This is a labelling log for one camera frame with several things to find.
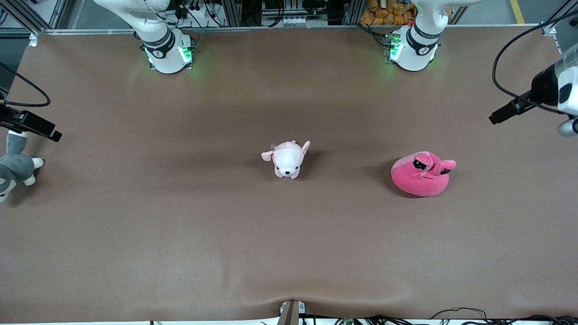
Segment pink white plush dog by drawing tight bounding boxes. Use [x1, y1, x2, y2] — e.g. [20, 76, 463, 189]
[261, 140, 311, 180]

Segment grey white plush husky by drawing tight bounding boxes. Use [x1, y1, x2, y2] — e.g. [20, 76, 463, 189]
[0, 130, 45, 204]

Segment pink plush slug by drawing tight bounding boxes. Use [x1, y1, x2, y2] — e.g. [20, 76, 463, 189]
[391, 151, 457, 198]

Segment pile of orange plush toys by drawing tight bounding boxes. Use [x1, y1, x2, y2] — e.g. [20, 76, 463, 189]
[359, 0, 453, 26]

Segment brown table mat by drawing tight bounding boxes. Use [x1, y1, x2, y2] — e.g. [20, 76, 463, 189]
[0, 25, 578, 324]

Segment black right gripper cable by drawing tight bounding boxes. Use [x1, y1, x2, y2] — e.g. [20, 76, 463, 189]
[0, 62, 51, 108]

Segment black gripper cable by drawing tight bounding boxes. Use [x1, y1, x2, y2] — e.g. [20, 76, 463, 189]
[0, 62, 51, 108]
[492, 9, 578, 114]

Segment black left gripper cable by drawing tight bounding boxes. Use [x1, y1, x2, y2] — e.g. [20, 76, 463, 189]
[492, 9, 578, 114]

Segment thin black looped cable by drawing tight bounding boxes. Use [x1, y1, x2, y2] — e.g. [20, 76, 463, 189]
[429, 306, 488, 320]

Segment black cable bundle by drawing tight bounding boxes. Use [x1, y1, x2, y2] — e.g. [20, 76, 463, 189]
[488, 314, 578, 325]

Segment black cable tangle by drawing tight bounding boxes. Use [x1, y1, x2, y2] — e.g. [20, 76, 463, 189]
[357, 315, 429, 325]

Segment aluminium table frame rail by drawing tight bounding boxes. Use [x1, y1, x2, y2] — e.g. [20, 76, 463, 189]
[0, 23, 557, 36]

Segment aluminium camera mount post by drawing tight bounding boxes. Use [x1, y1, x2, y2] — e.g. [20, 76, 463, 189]
[276, 299, 307, 325]

